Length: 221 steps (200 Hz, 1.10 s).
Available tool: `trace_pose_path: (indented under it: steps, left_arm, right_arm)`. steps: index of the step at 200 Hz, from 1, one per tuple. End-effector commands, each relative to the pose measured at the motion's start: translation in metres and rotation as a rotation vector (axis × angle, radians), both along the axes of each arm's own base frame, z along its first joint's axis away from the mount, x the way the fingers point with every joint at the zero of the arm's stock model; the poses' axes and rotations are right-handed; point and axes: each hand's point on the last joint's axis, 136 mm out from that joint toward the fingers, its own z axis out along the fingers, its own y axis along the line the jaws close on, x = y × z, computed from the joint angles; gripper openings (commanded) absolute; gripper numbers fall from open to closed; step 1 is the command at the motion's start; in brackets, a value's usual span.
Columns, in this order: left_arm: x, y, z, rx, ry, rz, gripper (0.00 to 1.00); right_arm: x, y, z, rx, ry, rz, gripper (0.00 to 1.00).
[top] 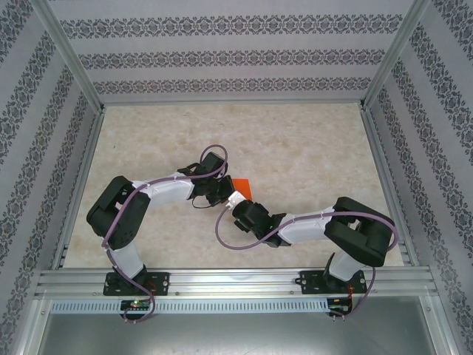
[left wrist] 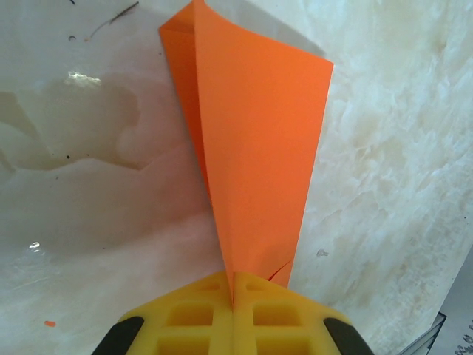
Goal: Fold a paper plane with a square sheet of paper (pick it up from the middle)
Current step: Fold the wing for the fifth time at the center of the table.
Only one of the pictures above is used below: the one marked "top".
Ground orange paper sheet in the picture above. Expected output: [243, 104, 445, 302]
[230, 177, 254, 201]

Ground grey sheet metal panel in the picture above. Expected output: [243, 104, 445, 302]
[36, 312, 452, 355]

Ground aluminium mounting rail beam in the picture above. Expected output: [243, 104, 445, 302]
[34, 266, 441, 299]

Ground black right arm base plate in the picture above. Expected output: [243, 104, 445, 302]
[299, 269, 369, 296]

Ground slotted grey cable duct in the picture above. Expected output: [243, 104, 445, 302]
[49, 298, 330, 315]

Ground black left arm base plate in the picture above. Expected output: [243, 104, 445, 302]
[103, 271, 171, 297]

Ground aluminium table side rail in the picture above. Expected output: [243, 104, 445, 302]
[50, 106, 108, 270]
[358, 104, 421, 268]

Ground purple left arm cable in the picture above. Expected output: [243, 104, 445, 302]
[100, 144, 230, 323]

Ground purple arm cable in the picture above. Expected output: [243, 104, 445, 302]
[215, 205, 399, 322]
[100, 144, 230, 323]

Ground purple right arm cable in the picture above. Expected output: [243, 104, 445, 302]
[215, 205, 399, 322]

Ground aluminium frame post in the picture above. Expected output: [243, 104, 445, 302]
[30, 0, 106, 113]
[358, 0, 432, 111]

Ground aluminium frame leg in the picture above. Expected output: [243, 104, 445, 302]
[421, 295, 459, 355]
[16, 297, 52, 355]

